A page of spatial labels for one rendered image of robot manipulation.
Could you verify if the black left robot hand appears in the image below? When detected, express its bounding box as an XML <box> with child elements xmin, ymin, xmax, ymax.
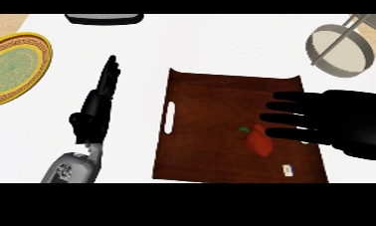
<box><xmin>67</xmin><ymin>55</ymin><xmax>122</xmax><ymax>145</ymax></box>

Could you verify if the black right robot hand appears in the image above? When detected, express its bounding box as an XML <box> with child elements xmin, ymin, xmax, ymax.
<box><xmin>258</xmin><ymin>89</ymin><xmax>376</xmax><ymax>161</ymax></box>

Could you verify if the red bell pepper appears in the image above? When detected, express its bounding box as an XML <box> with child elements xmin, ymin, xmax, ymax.
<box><xmin>237</xmin><ymin>122</ymin><xmax>274</xmax><ymax>158</ymax></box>

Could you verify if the dark brown wooden tray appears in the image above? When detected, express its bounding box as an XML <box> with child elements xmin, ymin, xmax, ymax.
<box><xmin>151</xmin><ymin>68</ymin><xmax>330</xmax><ymax>184</ymax></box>

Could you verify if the yellow and green patterned plate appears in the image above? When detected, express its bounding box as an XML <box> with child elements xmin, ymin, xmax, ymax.
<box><xmin>0</xmin><ymin>32</ymin><xmax>54</xmax><ymax>106</ymax></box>

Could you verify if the black and grey appliance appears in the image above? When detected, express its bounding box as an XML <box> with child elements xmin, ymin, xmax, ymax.
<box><xmin>63</xmin><ymin>14</ymin><xmax>146</xmax><ymax>26</ymax></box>

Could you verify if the pale wooden board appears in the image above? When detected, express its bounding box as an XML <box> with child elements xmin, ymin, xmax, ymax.
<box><xmin>0</xmin><ymin>14</ymin><xmax>29</xmax><ymax>39</ymax></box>

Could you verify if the grey tiered wire basket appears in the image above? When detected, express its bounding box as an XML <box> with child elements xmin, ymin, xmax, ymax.
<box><xmin>303</xmin><ymin>14</ymin><xmax>376</xmax><ymax>79</ymax></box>

